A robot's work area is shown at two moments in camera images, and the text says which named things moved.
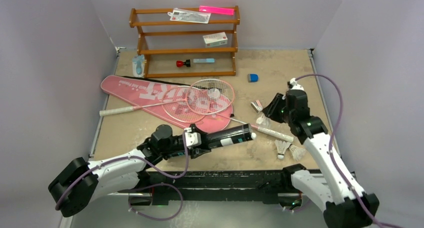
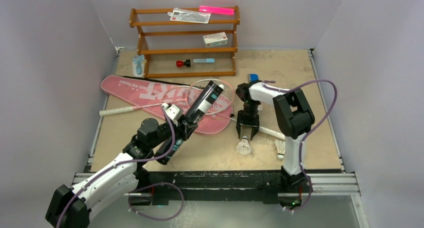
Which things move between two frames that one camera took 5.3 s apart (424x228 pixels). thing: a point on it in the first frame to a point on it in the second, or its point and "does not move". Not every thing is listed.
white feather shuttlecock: x=263 y=121 to x=244 y=147
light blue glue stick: x=203 y=60 does not move
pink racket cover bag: x=195 y=109 does not move
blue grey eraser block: x=252 y=78 does not move
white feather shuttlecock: x=282 y=146 does not move
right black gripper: x=279 y=105 to x=248 y=119
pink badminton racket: x=184 y=104 does not move
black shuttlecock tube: x=230 y=135 to x=189 y=124
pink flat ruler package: x=217 y=10 does not move
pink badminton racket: x=213 y=97 does not move
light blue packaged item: x=138 y=66 does not move
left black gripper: x=197 y=150 to x=186 y=128
